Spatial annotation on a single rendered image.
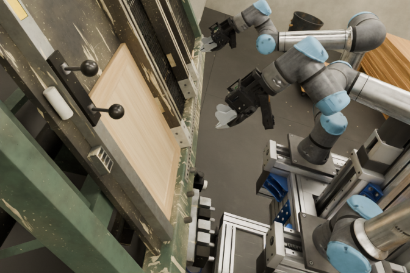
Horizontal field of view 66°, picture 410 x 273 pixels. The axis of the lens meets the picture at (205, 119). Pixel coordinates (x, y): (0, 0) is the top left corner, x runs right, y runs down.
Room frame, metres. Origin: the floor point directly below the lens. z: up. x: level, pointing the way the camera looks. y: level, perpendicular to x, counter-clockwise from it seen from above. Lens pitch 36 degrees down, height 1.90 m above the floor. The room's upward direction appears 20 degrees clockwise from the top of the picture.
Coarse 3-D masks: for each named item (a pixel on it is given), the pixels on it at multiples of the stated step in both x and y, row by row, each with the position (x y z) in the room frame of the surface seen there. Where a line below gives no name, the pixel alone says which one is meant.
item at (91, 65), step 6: (84, 60) 0.56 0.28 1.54; (90, 60) 0.56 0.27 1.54; (60, 66) 0.59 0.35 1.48; (66, 66) 0.60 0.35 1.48; (72, 66) 0.58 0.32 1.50; (78, 66) 0.57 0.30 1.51; (84, 66) 0.54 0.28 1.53; (90, 66) 0.55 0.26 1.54; (96, 66) 0.56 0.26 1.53; (66, 72) 0.59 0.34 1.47; (84, 72) 0.54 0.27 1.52; (90, 72) 0.55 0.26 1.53; (96, 72) 0.56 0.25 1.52
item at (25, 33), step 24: (0, 0) 0.56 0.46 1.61; (24, 24) 0.57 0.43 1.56; (24, 48) 0.56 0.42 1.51; (48, 48) 0.60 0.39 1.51; (48, 72) 0.57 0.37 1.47; (72, 120) 0.58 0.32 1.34; (96, 144) 0.59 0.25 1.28; (120, 168) 0.60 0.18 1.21; (144, 192) 0.64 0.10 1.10; (144, 216) 0.62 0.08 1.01; (168, 240) 0.64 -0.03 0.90
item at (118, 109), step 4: (88, 104) 0.61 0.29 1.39; (92, 104) 0.61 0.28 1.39; (116, 104) 0.57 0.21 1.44; (88, 108) 0.60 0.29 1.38; (92, 108) 0.60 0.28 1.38; (96, 108) 0.60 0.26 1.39; (100, 108) 0.59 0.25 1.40; (104, 108) 0.59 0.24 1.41; (108, 108) 0.58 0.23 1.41; (112, 108) 0.56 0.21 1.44; (116, 108) 0.56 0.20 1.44; (120, 108) 0.57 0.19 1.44; (92, 112) 0.60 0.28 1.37; (108, 112) 0.56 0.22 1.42; (112, 112) 0.56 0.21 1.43; (116, 112) 0.56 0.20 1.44; (120, 112) 0.56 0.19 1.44; (112, 116) 0.55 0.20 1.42; (116, 116) 0.55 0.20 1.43; (120, 116) 0.56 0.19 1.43
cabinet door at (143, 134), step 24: (120, 48) 1.01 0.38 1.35; (120, 72) 0.91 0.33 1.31; (96, 96) 0.71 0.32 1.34; (120, 96) 0.84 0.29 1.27; (144, 96) 1.01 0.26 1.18; (120, 120) 0.76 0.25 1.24; (144, 120) 0.92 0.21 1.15; (120, 144) 0.69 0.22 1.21; (144, 144) 0.83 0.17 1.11; (168, 144) 1.02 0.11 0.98; (144, 168) 0.75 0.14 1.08; (168, 168) 0.92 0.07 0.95; (168, 192) 0.82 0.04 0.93; (168, 216) 0.73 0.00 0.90
